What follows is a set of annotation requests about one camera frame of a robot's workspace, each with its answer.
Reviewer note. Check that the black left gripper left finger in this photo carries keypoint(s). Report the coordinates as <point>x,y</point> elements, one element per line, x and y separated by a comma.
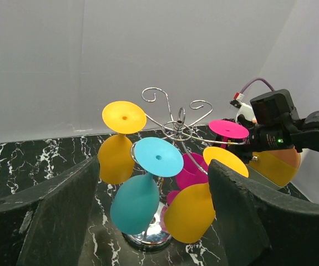
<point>46,223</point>

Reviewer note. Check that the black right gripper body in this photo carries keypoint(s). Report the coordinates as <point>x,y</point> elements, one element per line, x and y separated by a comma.
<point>262,138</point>

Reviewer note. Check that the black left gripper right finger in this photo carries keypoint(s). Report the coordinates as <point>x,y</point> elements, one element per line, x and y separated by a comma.
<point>259,225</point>

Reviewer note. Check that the pink wine glass front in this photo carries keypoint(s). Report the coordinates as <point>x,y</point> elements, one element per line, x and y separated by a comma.
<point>228,129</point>

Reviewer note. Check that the orange wine glass front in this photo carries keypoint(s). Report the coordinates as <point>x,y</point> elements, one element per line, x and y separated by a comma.
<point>192,212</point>

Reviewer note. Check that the orange wine glass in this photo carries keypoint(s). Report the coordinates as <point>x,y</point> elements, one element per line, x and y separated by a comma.
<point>192,212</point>
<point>116,163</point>

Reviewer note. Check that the blue wine glass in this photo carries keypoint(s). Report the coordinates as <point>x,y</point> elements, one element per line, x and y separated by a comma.
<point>137,199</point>

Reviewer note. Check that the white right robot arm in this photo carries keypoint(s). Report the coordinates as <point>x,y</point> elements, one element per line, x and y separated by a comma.
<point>277,107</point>

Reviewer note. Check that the white orange cylindrical container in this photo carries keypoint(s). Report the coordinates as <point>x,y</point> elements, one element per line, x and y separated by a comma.
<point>274,169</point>

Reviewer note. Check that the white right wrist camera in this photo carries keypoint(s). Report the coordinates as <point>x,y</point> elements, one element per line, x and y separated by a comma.
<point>242,108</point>

